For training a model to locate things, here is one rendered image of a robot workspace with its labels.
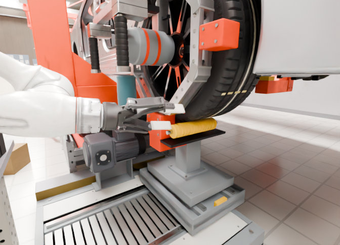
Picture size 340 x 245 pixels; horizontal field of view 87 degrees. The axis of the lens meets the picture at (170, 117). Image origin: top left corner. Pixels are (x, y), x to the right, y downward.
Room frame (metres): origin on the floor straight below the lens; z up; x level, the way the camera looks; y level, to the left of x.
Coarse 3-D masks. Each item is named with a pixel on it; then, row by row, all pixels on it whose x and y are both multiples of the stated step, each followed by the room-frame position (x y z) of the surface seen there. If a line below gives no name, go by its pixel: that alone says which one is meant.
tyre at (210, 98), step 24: (216, 0) 0.64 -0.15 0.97; (240, 0) 0.64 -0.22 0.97; (240, 24) 0.61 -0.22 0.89; (240, 48) 0.61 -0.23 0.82; (144, 72) 1.07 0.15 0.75; (216, 72) 0.63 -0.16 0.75; (240, 72) 0.64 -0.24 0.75; (216, 96) 0.64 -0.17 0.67; (240, 96) 0.73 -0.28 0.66; (192, 120) 0.78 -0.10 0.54
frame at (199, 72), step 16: (192, 0) 0.61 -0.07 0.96; (208, 0) 0.61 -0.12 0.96; (192, 16) 0.61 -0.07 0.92; (208, 16) 0.61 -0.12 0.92; (192, 32) 0.61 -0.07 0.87; (192, 48) 0.61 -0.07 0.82; (192, 64) 0.60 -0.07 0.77; (208, 64) 0.61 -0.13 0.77; (144, 80) 0.99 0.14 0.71; (192, 80) 0.60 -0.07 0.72; (144, 96) 0.90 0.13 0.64; (176, 96) 0.68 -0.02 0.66; (192, 96) 0.68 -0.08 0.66
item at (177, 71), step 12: (180, 0) 0.94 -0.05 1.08; (168, 12) 0.91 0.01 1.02; (180, 12) 1.03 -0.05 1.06; (168, 24) 1.06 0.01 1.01; (180, 24) 0.83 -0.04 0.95; (180, 36) 0.90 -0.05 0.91; (180, 60) 0.90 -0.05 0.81; (156, 72) 1.00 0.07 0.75; (168, 72) 0.91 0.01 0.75; (180, 72) 0.84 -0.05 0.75; (156, 84) 1.02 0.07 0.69; (168, 84) 0.91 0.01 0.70; (180, 84) 0.83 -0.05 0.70; (168, 96) 0.96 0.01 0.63
